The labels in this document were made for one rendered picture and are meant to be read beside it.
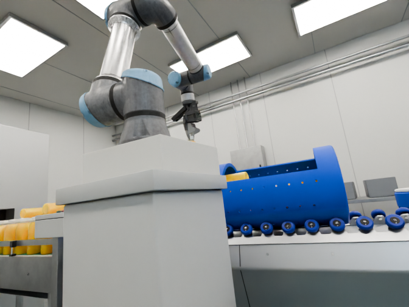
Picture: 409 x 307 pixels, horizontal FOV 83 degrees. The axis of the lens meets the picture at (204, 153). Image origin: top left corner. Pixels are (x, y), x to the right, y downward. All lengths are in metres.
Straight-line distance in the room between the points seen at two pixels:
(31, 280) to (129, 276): 1.12
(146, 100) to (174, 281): 0.43
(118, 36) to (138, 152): 0.51
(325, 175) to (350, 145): 3.45
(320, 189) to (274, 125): 3.69
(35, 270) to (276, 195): 1.24
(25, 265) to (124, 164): 1.16
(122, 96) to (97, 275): 0.43
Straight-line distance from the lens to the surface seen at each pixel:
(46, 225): 1.25
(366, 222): 0.88
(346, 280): 0.89
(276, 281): 0.91
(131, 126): 0.63
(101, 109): 0.74
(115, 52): 0.88
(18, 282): 1.70
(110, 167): 0.59
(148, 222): 0.45
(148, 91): 0.66
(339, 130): 4.32
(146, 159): 0.51
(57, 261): 1.25
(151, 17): 1.00
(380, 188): 3.50
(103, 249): 0.55
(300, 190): 0.83
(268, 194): 0.85
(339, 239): 0.87
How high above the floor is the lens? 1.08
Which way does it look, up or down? 12 degrees up
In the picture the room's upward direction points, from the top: 6 degrees counter-clockwise
